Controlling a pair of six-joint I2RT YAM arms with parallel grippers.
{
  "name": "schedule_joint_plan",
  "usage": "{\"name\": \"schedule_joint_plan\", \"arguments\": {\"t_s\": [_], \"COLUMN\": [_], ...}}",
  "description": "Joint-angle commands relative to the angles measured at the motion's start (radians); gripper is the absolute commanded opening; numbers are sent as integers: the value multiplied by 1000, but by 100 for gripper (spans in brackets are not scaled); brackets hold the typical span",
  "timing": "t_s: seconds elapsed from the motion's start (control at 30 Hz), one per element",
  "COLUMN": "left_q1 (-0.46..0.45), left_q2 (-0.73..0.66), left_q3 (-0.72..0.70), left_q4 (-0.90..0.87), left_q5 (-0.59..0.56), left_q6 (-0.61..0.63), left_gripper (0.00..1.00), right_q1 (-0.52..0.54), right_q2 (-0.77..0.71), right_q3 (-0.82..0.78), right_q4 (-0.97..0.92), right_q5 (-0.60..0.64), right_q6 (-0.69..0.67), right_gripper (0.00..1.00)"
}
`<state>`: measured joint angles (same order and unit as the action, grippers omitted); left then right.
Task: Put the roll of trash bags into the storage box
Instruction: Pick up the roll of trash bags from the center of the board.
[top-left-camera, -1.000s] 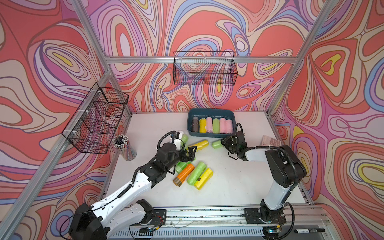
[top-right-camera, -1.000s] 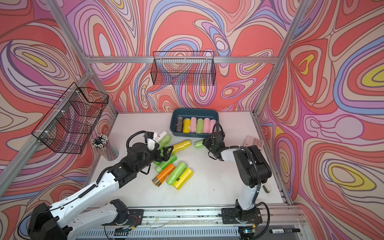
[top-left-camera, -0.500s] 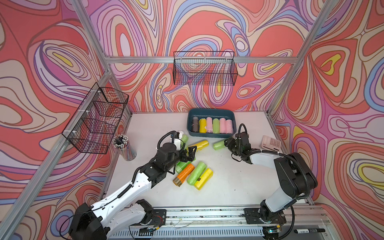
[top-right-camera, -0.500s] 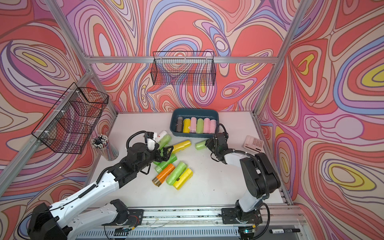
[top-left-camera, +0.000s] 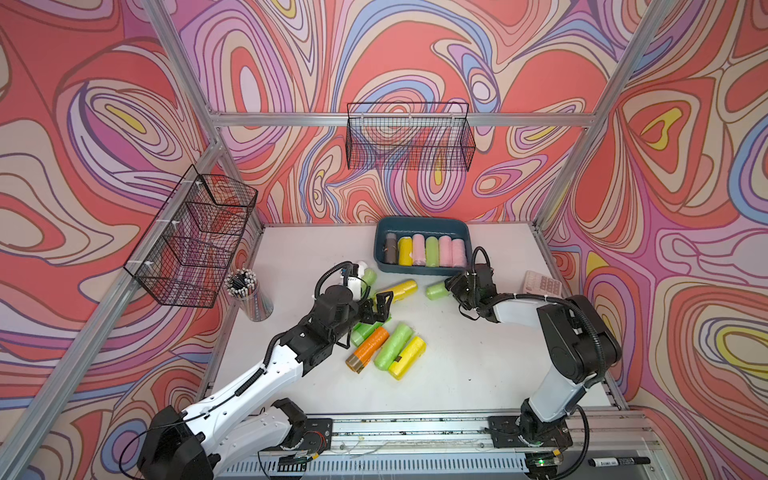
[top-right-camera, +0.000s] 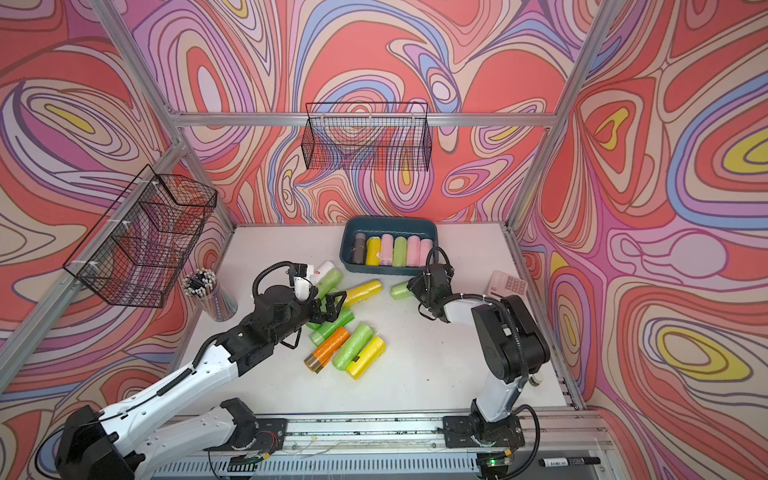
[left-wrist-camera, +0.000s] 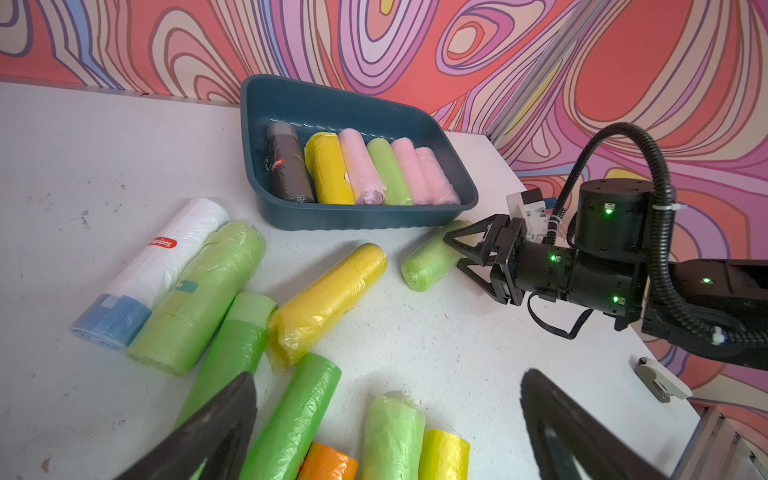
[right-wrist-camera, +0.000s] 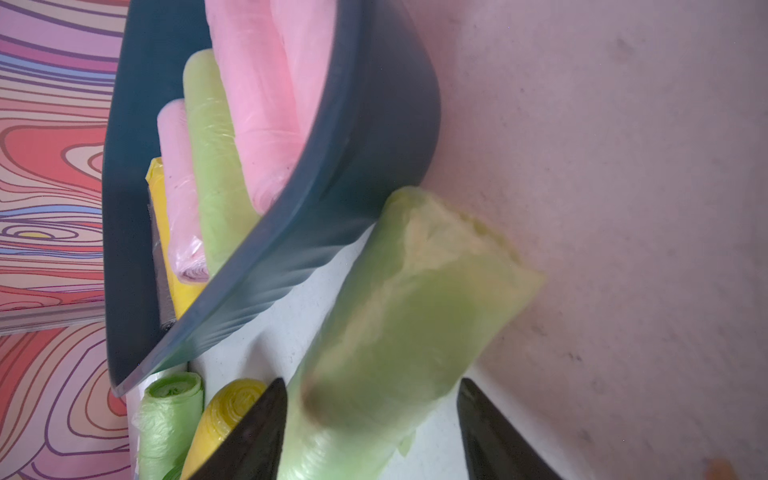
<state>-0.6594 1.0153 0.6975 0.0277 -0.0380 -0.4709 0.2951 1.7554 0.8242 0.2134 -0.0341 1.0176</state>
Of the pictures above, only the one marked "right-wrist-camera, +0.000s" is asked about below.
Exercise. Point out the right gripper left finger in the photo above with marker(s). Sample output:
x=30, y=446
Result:
x=253, y=449

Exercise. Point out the light green roll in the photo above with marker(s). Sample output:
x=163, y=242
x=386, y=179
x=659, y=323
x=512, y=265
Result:
x=429, y=291

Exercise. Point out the teal plastic storage box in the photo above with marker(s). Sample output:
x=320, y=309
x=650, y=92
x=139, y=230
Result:
x=376, y=131

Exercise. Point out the yellow roll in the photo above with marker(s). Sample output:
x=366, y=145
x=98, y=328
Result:
x=222, y=414
x=183, y=295

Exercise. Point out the thin pink trash bag roll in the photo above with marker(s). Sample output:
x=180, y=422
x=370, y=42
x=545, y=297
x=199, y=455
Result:
x=186, y=247

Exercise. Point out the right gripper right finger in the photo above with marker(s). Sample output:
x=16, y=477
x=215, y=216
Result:
x=493, y=447

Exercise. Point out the grey trash bag roll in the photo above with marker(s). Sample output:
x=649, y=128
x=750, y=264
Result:
x=167, y=316

